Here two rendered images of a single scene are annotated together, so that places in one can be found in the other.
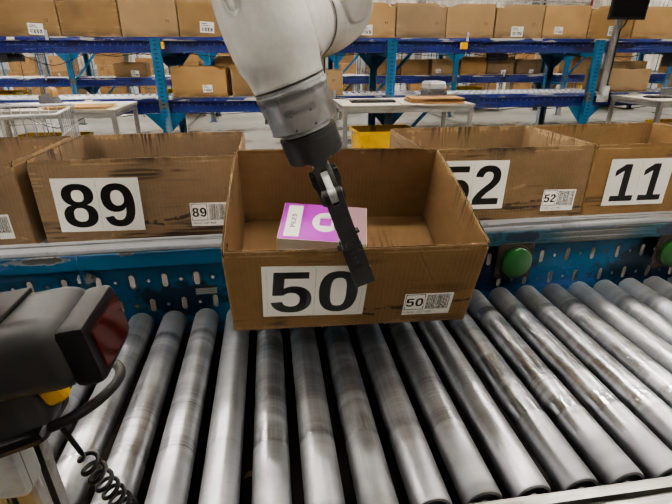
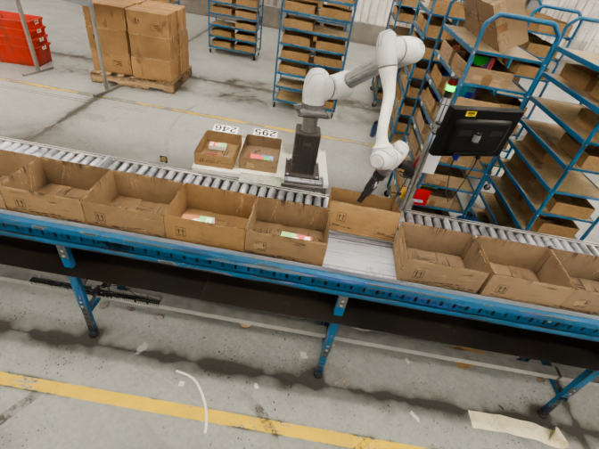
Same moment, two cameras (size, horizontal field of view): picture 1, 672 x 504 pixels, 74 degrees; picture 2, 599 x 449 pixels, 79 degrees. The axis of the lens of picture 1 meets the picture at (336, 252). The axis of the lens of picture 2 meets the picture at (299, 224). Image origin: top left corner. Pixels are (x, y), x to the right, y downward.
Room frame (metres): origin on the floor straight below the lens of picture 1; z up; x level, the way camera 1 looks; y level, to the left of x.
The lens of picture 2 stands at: (2.53, -0.11, 2.16)
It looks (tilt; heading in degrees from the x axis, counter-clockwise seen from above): 38 degrees down; 188
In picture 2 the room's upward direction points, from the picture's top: 10 degrees clockwise
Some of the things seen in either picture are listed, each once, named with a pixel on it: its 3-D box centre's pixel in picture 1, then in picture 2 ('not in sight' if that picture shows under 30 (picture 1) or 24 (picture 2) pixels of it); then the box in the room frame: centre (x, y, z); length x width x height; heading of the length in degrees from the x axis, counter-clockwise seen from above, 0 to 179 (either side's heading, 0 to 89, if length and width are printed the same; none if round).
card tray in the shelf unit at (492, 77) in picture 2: not in sight; (480, 69); (-0.41, 0.55, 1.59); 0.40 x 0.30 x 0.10; 8
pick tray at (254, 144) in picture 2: not in sight; (261, 152); (0.09, -0.85, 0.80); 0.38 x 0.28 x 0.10; 12
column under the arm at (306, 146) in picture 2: not in sight; (305, 150); (0.09, -0.51, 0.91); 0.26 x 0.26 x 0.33; 14
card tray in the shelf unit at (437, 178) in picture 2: not in sight; (438, 167); (-0.41, 0.55, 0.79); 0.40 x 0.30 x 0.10; 9
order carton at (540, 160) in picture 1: (478, 170); (288, 231); (1.11, -0.36, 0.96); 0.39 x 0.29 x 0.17; 99
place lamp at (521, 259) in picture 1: (516, 263); not in sight; (0.89, -0.40, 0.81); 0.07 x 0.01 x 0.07; 98
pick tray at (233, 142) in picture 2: not in sight; (219, 149); (0.19, -1.15, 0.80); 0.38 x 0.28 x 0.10; 12
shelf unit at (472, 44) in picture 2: not in sight; (447, 135); (-0.66, 0.56, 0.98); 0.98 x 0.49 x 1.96; 8
